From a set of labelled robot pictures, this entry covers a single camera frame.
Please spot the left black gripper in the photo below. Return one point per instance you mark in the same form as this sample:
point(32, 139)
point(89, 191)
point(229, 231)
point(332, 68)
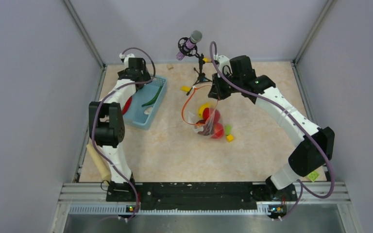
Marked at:
point(145, 74)

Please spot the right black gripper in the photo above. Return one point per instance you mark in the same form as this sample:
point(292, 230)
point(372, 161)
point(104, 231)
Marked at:
point(216, 91)

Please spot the clear zip top bag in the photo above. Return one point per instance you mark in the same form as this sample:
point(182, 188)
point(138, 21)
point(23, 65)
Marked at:
point(196, 98)

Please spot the yellow toy squash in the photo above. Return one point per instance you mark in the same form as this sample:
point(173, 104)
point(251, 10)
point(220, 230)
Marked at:
point(202, 108)

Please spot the green toy pepper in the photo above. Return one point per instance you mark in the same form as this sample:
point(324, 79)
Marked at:
point(153, 100)

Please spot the red toy chili pepper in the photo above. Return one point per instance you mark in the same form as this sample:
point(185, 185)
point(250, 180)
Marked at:
point(127, 105)

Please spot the white toy garlic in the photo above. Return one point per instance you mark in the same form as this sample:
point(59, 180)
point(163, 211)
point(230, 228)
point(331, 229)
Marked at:
point(148, 111)

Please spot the red toy apple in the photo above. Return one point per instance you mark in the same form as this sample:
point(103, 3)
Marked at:
point(218, 131)

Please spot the red toy tomato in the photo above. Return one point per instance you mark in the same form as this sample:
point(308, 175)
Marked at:
point(211, 114)

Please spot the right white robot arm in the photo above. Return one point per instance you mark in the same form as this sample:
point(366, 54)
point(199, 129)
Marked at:
point(313, 144)

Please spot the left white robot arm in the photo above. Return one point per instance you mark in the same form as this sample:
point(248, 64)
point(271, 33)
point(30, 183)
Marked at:
point(108, 129)

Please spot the yellow rectangular block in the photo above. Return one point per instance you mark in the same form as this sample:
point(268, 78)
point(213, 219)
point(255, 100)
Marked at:
point(185, 88)

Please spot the green toy block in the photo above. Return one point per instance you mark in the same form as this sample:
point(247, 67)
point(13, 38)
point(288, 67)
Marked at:
point(227, 129)

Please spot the light blue plastic basket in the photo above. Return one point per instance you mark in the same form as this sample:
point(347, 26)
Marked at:
point(135, 115)

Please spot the black tripod mic stand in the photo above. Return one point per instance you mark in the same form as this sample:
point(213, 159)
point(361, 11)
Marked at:
point(202, 78)

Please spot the small yellow toy cube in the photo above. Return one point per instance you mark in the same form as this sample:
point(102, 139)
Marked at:
point(229, 138)

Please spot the purple microphone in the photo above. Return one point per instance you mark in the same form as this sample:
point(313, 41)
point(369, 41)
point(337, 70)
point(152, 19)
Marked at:
point(187, 46)

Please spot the cream toy cylinder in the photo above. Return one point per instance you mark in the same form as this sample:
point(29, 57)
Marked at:
point(103, 170)

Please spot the green lego plate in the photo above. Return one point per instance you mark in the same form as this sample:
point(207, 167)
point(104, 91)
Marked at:
point(313, 176)

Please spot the wooden block near wall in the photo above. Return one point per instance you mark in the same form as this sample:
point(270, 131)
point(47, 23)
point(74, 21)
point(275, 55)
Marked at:
point(169, 66)

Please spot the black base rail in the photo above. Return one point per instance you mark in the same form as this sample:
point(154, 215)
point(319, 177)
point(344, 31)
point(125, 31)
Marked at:
point(197, 196)

